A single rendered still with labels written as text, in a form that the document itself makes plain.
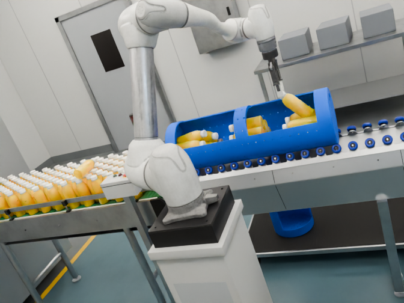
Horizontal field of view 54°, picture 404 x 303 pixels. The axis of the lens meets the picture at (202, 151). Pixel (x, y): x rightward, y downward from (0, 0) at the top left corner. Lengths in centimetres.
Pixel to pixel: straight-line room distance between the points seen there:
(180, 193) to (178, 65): 430
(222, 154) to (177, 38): 369
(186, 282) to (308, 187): 82
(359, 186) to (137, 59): 122
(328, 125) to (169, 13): 88
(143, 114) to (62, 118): 542
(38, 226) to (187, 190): 155
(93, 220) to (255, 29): 147
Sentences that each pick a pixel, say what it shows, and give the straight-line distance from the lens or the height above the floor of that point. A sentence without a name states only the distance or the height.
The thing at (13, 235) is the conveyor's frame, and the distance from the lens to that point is 306.
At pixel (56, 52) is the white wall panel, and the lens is 662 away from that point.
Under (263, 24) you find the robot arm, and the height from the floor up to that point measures 161.
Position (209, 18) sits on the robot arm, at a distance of 170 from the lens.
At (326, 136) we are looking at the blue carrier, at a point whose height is 105.
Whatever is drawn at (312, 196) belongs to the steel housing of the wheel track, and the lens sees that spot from 215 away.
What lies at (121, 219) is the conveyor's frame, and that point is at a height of 80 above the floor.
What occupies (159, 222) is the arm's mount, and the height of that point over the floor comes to 108.
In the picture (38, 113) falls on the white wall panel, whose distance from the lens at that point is 728.
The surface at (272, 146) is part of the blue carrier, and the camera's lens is 199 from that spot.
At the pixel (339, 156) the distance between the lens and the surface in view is 201.
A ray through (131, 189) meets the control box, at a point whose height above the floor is 104.
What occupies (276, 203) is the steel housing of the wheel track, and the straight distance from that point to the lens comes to 220.
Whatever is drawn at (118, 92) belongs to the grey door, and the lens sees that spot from 619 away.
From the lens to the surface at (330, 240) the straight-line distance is 276.
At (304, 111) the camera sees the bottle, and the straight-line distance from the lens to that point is 201.
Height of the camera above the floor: 182
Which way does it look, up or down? 20 degrees down
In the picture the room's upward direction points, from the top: 20 degrees counter-clockwise
